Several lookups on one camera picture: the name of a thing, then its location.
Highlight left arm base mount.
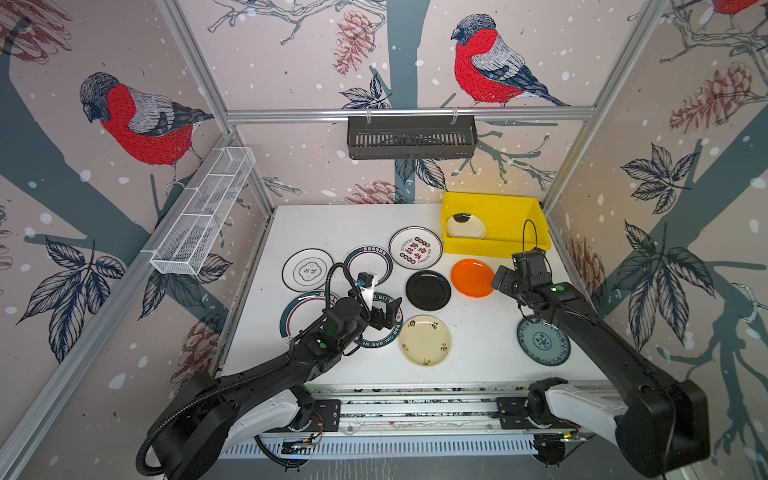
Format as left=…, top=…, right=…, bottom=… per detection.
left=283, top=399, right=341, bottom=433

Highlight white plate green rim lettered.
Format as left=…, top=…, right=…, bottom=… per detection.
left=355, top=292, right=403, bottom=349

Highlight yellow plastic bin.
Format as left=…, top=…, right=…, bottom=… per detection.
left=441, top=192, right=552, bottom=258

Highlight white plate red green rim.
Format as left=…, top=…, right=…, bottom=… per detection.
left=279, top=290, right=326, bottom=342

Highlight cream plate flower dots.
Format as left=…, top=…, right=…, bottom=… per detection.
left=399, top=315, right=452, bottom=367

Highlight cream plate black spot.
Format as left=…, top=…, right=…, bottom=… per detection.
left=446, top=213, right=487, bottom=239

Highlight white plate red characters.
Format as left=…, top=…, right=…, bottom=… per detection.
left=388, top=226, right=443, bottom=270

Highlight orange plate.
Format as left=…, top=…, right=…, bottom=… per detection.
left=451, top=259, right=494, bottom=299

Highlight blue green patterned plate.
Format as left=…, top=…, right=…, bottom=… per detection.
left=517, top=316, right=571, bottom=367

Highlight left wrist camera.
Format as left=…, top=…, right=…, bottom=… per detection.
left=356, top=271, right=377, bottom=295

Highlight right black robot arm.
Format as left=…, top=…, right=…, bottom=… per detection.
left=491, top=249, right=711, bottom=478

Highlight aluminium rail frame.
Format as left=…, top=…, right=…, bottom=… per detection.
left=170, top=383, right=670, bottom=436

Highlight white wire mesh shelf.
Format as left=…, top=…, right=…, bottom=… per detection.
left=150, top=147, right=255, bottom=276

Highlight white plate black cloud outline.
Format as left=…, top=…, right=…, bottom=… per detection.
left=282, top=248, right=334, bottom=293

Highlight white plate green rim upper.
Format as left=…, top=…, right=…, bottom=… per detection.
left=344, top=245, right=394, bottom=286

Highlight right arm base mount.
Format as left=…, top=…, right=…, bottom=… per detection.
left=494, top=397, right=575, bottom=431

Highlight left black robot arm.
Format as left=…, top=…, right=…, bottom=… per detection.
left=135, top=297, right=402, bottom=479

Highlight black hanging wire basket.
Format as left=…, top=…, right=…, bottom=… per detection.
left=347, top=115, right=478, bottom=160

